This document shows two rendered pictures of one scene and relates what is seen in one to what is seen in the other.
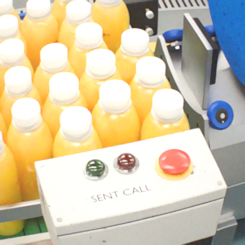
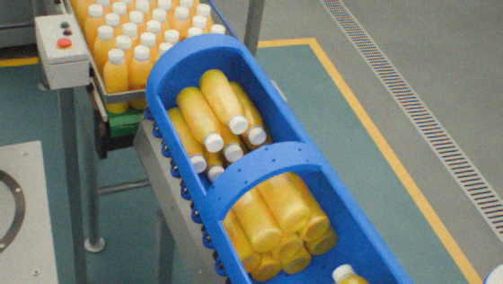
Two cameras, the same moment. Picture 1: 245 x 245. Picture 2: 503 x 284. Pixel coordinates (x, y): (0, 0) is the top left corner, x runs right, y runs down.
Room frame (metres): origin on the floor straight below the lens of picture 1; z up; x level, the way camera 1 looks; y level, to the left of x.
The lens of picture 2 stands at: (0.72, -1.47, 2.02)
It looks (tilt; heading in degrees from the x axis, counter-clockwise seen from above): 41 degrees down; 77
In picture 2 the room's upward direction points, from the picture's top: 10 degrees clockwise
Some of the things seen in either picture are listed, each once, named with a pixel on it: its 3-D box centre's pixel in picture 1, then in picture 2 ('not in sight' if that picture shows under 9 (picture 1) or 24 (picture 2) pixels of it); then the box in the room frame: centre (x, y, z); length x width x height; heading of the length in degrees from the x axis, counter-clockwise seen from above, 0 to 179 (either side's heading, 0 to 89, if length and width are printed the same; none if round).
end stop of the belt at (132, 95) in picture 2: not in sight; (179, 88); (0.81, -0.05, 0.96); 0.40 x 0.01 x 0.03; 17
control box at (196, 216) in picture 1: (129, 202); (62, 49); (0.50, -0.01, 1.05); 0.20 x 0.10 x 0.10; 107
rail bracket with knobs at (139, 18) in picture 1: (134, 13); not in sight; (1.01, -0.03, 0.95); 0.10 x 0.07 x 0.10; 17
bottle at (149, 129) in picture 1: (164, 152); (116, 83); (0.64, -0.06, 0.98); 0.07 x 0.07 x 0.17
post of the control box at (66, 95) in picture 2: not in sight; (74, 194); (0.50, -0.01, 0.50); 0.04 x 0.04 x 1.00; 17
